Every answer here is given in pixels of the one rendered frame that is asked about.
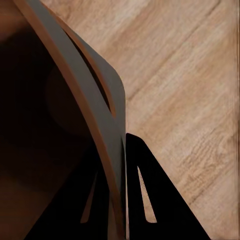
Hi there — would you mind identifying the trash can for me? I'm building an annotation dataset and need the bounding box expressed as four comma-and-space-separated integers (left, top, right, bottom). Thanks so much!
0, 0, 127, 240

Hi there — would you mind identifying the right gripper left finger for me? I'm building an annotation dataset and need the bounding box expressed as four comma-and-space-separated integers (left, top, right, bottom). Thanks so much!
24, 141, 110, 240

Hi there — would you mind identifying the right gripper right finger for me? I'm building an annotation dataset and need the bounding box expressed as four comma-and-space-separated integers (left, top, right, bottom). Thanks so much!
125, 133, 211, 240

